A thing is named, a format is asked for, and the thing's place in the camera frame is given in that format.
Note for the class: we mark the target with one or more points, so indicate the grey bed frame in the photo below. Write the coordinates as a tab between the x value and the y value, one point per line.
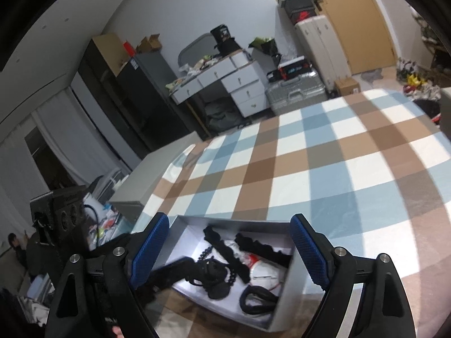
148	179

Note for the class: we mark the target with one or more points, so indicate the brown cardboard box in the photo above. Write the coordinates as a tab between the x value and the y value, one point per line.
347	86

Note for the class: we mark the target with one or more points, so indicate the open cardboard box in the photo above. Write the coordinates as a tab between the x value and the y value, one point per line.
149	44

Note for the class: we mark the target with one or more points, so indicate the plaid blanket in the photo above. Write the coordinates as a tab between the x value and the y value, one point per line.
317	165

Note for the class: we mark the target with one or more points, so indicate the black shoe box red print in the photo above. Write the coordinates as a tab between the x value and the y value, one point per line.
303	16

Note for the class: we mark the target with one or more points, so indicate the red packet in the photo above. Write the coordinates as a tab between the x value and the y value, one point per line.
128	48

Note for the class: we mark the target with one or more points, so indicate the grey cardboard box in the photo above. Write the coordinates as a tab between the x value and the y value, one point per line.
192	232

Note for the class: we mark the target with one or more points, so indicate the tall brown cardboard panel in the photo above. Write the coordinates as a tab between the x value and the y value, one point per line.
109	52

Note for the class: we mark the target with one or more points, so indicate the silver suitcase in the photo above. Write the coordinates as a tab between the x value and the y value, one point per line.
296	93

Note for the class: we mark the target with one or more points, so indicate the wooden door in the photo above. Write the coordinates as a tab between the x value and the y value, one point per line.
352	24

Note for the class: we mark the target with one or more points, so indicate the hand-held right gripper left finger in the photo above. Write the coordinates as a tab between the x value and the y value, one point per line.
149	250

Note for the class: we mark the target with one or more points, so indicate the dark grey bag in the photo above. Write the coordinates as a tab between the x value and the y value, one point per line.
222	114

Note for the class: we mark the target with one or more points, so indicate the white suitcase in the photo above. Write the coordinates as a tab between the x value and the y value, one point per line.
322	52

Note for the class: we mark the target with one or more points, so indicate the white pouch with red print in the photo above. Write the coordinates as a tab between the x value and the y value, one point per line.
264	274

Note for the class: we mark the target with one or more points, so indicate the pile of desk clutter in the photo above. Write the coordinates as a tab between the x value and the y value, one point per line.
193	70

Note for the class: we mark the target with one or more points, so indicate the grey cabinet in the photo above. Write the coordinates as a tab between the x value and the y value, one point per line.
446	112

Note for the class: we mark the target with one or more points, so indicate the grey floor rag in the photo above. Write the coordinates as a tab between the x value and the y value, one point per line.
372	75

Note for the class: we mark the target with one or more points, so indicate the grey rounded board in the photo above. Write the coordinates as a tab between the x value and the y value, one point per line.
192	47

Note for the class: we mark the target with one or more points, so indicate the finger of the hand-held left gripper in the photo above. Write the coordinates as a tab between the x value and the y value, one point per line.
165	283
176	266

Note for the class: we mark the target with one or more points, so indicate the black fabric scrunchie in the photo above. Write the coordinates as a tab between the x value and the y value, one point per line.
216	281

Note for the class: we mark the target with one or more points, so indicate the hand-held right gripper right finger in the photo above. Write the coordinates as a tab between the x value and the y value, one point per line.
310	250

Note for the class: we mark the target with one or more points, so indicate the white curtain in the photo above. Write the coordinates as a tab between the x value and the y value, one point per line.
63	137

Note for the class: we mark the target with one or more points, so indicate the grey refrigerator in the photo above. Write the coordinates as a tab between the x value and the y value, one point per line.
151	91

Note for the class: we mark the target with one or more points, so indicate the white kettle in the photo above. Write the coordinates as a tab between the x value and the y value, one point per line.
94	204

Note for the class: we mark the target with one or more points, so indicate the black cabinet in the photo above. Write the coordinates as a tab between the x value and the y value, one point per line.
105	98

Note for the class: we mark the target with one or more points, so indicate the black shoe box blue label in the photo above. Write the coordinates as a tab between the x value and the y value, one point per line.
296	68

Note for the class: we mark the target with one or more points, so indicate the black bag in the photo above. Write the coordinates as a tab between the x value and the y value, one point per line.
227	44

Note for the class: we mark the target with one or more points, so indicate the black lace choker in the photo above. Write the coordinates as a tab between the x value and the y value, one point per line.
264	248
225	250

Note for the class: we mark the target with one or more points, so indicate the wooden shelf rack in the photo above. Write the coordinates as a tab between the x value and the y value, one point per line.
431	42

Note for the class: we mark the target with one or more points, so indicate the small black box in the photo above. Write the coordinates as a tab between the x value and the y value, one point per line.
273	76

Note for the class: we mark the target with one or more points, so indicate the grey crumpled cloth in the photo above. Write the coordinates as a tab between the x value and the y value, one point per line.
35	299

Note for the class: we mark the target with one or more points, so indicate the green bag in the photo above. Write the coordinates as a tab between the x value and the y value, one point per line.
264	47

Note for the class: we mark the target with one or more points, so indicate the cluttered side table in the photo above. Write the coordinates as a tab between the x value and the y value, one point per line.
105	227

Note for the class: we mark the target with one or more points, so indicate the white desk with drawers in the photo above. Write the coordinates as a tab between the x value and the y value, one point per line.
246	91

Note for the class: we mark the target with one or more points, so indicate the plain black shoe box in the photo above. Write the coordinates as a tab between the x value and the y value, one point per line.
299	3

